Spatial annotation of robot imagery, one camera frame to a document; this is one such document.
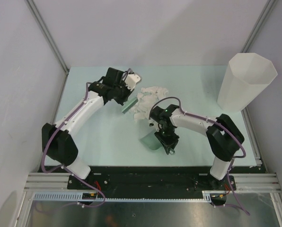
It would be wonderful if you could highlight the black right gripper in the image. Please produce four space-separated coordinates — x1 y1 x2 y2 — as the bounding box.
154 126 179 154

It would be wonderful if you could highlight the green hand brush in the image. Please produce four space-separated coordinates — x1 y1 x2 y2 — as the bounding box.
122 97 138 114

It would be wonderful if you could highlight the green plastic dustpan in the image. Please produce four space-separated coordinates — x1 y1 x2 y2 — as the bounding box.
139 131 162 150

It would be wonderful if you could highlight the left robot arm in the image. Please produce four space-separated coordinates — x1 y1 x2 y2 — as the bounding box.
41 68 141 189

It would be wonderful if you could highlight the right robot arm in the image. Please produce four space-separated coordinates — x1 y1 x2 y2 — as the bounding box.
149 105 245 190

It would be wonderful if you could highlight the white paper scrap middle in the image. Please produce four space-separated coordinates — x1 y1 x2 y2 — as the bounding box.
131 92 158 122

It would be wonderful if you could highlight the white paper scrap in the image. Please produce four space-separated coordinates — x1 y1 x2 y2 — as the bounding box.
141 86 168 98
131 92 158 122

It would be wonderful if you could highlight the white paper scrap top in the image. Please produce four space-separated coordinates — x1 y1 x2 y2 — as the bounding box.
141 86 168 98

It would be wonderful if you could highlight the white octagonal waste bin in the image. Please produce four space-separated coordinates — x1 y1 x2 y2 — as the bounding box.
217 53 278 113

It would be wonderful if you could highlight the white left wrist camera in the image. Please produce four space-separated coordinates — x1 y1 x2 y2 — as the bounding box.
124 73 142 91

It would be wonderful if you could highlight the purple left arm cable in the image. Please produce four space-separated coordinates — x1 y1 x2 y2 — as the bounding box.
41 68 134 210

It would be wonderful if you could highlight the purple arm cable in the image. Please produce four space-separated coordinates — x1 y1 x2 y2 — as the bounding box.
41 68 134 210
149 96 252 216

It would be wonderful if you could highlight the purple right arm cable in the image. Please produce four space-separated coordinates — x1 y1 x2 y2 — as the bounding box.
149 96 252 216

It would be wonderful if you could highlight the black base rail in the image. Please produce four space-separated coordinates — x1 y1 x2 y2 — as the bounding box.
51 166 266 192

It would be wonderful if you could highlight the aluminium extrusion rail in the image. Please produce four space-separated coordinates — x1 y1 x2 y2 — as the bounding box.
24 173 70 192
232 174 282 193

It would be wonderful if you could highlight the grey slotted cable duct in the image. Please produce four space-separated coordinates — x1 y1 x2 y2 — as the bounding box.
33 190 214 203

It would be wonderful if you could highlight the aluminium extrusion rail left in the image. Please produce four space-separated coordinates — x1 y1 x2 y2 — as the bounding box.
24 173 70 192

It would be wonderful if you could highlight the aluminium frame post left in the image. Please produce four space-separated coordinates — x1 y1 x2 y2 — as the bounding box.
25 0 69 75

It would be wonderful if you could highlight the aluminium frame post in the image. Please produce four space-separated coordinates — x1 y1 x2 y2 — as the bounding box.
240 0 279 53
25 0 69 75

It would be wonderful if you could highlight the aluminium frame post right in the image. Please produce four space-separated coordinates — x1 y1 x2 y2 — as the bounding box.
240 0 279 53

